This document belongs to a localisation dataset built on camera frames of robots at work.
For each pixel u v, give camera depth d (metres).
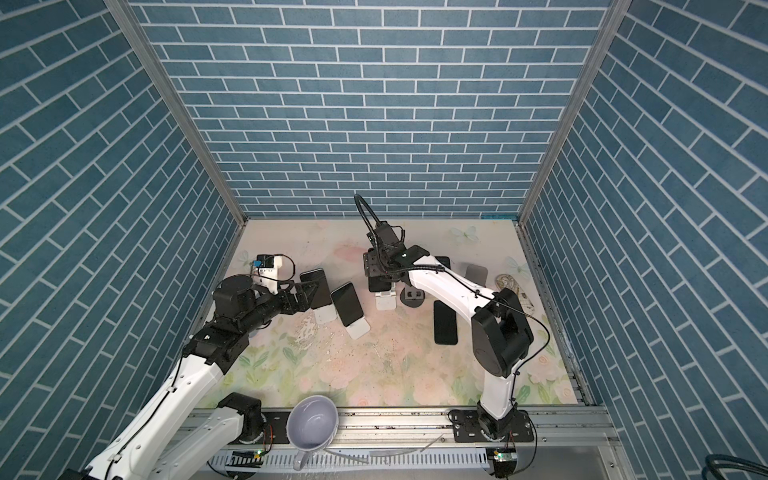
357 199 0.71
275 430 0.73
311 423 0.74
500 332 0.48
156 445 0.43
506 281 0.99
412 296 0.94
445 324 0.90
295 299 0.68
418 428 0.75
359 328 0.90
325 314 0.91
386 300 0.95
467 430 0.73
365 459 0.64
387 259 0.66
